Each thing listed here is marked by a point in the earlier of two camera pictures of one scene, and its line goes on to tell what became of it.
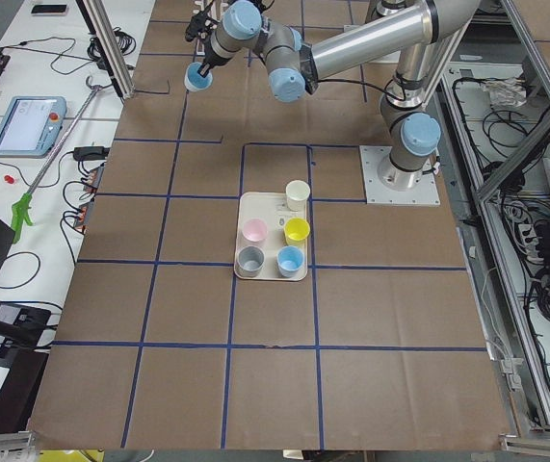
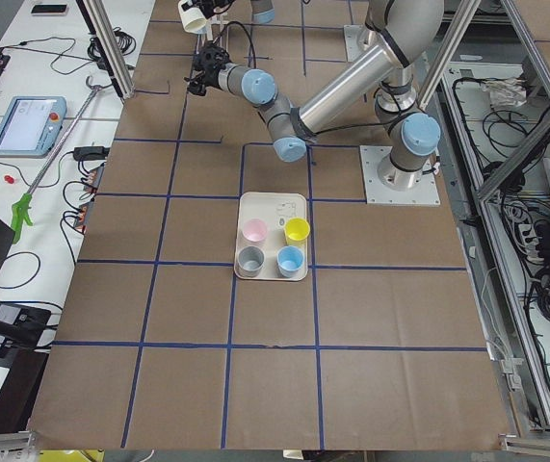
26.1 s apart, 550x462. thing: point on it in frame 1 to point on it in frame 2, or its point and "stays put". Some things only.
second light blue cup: (290, 261) stays put
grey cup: (249, 261) stays put
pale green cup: (298, 192) to (194, 19)
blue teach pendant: (29, 126) stays put
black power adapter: (82, 153) stays put
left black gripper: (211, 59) to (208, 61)
